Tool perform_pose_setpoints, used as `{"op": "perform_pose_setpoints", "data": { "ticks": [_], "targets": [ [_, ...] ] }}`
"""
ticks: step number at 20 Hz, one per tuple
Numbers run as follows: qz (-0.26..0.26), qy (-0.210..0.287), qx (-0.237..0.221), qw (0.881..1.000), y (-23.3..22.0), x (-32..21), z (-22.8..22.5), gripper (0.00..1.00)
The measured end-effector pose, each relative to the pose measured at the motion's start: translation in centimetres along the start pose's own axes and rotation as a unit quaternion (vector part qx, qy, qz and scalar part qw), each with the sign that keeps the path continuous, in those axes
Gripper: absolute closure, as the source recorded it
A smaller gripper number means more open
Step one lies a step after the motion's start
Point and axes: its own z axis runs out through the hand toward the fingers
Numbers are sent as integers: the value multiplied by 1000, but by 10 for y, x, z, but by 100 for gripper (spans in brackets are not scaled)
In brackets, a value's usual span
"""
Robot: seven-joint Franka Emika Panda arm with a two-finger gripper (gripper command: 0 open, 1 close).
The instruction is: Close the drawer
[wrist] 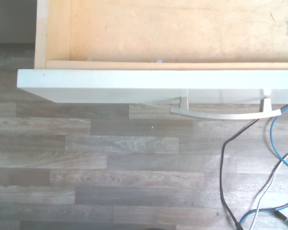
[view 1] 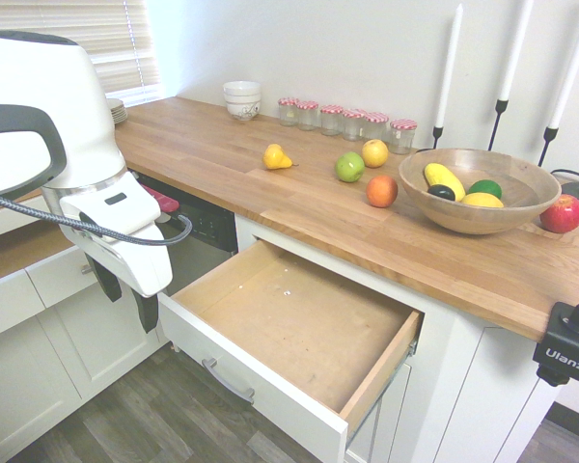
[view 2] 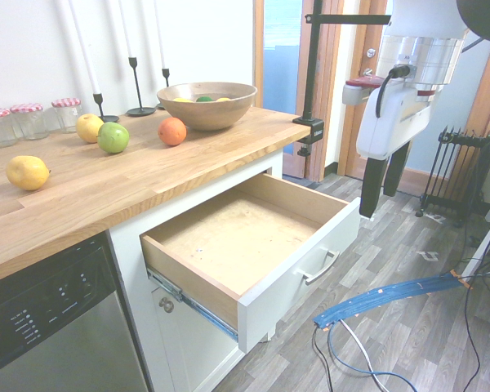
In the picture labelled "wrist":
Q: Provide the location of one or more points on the white front wooden drawer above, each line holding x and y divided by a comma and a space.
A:
144, 81

